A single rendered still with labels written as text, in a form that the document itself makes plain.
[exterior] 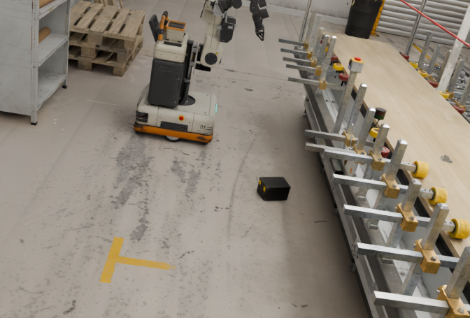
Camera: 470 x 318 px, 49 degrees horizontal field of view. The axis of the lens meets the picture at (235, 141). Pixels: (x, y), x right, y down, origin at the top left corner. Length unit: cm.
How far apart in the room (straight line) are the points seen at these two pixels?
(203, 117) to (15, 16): 161
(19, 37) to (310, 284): 276
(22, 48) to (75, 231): 163
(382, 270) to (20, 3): 313
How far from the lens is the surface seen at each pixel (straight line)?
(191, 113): 435
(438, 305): 184
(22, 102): 449
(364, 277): 320
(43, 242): 324
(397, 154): 240
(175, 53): 419
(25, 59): 434
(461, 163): 312
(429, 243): 205
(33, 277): 303
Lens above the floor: 201
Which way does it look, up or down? 26 degrees down
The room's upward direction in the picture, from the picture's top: 12 degrees clockwise
